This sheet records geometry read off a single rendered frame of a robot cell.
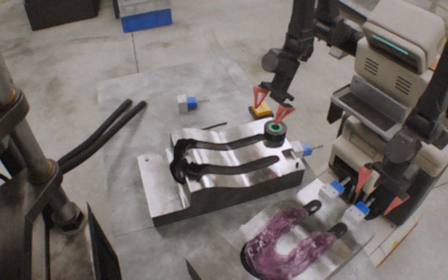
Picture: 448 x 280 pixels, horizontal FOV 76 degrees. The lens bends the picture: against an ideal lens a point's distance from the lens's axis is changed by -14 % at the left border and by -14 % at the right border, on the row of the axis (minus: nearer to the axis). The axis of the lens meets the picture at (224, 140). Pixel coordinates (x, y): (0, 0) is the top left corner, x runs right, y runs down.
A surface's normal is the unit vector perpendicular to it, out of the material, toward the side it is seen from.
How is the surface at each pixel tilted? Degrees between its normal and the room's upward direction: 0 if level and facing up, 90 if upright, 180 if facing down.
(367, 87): 90
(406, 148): 63
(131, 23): 91
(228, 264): 0
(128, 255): 0
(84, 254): 0
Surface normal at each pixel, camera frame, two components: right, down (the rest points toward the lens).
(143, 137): 0.00, -0.71
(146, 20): 0.31, 0.68
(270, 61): -0.73, 0.04
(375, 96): -0.81, 0.41
